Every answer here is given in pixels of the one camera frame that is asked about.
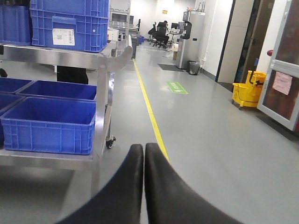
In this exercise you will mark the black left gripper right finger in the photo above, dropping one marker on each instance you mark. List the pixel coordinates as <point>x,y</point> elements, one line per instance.
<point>170,200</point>

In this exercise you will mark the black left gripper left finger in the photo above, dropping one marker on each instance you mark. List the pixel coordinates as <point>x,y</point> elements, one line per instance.
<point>119,201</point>

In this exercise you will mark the blue crate lower front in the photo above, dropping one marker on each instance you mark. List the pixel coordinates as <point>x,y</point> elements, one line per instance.
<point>50,125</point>

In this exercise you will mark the blue crate lower back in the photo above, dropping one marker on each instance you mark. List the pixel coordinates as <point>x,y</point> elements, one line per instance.
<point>60,90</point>

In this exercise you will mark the yellow mop bucket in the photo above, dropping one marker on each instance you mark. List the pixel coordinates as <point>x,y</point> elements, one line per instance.
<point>248,94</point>

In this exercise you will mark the mesh waste bin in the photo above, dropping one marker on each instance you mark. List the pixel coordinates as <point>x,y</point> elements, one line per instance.
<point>193,67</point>

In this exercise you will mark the stainless steel cabinet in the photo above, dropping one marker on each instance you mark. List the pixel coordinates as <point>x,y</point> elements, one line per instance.
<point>190,39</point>

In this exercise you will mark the black office chair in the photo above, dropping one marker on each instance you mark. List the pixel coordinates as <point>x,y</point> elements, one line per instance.
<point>158,33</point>

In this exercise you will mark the blue crate with label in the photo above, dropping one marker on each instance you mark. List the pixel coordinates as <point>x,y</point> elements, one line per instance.
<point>70,24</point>

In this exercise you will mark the blue crate upper left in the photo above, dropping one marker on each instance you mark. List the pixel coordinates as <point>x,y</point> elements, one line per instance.
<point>15,26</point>

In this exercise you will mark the glass door with frame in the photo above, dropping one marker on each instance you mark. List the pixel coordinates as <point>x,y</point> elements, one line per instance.
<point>280,93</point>

